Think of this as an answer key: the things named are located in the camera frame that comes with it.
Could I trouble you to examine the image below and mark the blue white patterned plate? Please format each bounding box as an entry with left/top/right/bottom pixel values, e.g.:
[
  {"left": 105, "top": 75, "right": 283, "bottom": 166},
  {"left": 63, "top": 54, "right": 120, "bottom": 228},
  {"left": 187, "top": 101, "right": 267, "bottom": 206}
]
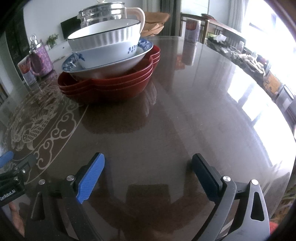
[{"left": 61, "top": 38, "right": 154, "bottom": 79}]

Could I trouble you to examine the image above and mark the white bowl blue text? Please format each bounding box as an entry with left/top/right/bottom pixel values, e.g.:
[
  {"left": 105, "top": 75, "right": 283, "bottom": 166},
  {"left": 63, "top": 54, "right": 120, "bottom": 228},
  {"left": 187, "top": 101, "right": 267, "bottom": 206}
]
[{"left": 72, "top": 42, "right": 143, "bottom": 69}]

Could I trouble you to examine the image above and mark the red flower plate gold text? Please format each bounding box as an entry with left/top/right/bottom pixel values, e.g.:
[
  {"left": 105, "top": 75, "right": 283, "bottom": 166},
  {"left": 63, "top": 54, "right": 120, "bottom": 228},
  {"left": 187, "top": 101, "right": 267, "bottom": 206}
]
[{"left": 58, "top": 45, "right": 161, "bottom": 91}]

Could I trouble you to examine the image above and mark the white ribbed bowl black rim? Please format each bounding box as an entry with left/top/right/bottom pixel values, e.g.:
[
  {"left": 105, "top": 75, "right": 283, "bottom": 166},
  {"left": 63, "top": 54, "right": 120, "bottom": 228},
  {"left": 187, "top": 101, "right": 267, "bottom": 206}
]
[{"left": 67, "top": 19, "right": 144, "bottom": 52}]

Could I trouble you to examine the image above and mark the person's left hand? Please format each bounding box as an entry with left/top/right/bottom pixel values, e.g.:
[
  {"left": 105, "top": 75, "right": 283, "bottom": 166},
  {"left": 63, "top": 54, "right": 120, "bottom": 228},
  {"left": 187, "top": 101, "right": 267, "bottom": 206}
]
[{"left": 9, "top": 202, "right": 25, "bottom": 237}]

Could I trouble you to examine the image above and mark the purple thermos jar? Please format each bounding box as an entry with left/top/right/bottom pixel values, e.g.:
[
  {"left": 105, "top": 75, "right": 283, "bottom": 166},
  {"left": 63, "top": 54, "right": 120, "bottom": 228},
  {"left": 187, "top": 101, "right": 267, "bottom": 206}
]
[{"left": 29, "top": 34, "right": 53, "bottom": 77}]

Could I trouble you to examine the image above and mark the white tv cabinet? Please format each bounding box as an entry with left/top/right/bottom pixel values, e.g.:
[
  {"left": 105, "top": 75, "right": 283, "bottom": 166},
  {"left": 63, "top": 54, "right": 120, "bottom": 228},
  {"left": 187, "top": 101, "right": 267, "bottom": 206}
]
[{"left": 47, "top": 41, "right": 72, "bottom": 63}]

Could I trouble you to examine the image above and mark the green potted plant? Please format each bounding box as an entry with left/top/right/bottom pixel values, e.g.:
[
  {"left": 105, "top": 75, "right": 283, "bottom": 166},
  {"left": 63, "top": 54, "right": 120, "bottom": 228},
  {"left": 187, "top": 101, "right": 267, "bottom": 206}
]
[{"left": 46, "top": 34, "right": 58, "bottom": 48}]

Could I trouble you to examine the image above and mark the black television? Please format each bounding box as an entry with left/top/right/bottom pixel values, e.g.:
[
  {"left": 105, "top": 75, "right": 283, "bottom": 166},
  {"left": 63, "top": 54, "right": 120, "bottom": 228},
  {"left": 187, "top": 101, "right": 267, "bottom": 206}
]
[{"left": 60, "top": 16, "right": 81, "bottom": 39}]

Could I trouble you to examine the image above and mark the cluttered side counter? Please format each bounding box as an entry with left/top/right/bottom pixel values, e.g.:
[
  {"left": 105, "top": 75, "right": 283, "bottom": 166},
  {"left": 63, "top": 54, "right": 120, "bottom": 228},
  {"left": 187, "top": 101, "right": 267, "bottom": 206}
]
[{"left": 207, "top": 37, "right": 283, "bottom": 99}]

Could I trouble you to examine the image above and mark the wooden chair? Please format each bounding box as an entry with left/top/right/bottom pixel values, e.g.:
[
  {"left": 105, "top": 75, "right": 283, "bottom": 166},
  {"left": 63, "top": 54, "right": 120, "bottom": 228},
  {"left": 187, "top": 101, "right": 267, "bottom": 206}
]
[{"left": 179, "top": 13, "right": 237, "bottom": 44}]

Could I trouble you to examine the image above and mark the glass pitcher cream handle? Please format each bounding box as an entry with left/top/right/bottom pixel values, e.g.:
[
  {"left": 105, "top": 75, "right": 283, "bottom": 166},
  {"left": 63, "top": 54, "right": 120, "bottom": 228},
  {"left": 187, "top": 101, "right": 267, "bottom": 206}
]
[{"left": 77, "top": 1, "right": 145, "bottom": 33}]

